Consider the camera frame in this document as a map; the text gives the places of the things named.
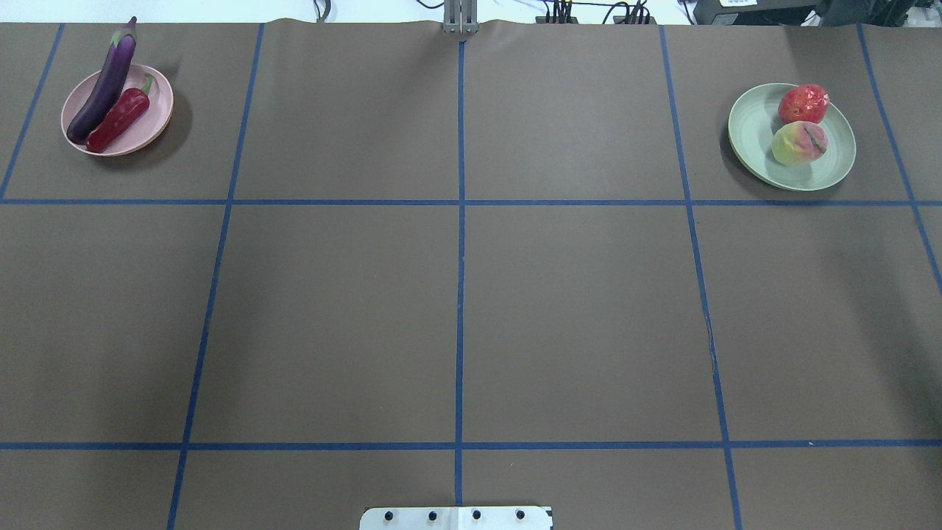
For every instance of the yellow pink peach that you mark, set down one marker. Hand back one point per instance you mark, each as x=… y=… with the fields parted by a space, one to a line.
x=799 y=143

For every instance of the red chili pepper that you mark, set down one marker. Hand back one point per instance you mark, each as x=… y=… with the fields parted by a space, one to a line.
x=130 y=106

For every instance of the red round fruit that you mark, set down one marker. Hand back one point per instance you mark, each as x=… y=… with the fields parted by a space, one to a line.
x=808 y=102

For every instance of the purple eggplant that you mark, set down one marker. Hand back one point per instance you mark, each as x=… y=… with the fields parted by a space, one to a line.
x=108 y=87

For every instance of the brown table mat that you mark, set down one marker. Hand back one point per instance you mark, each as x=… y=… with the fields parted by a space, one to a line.
x=380 y=266

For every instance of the green plate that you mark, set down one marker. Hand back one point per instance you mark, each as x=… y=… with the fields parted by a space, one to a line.
x=751 y=125

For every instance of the pink plate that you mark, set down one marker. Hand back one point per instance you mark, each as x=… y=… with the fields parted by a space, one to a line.
x=146 y=129

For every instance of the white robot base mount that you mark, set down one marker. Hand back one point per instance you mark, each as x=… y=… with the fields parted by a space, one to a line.
x=458 y=517

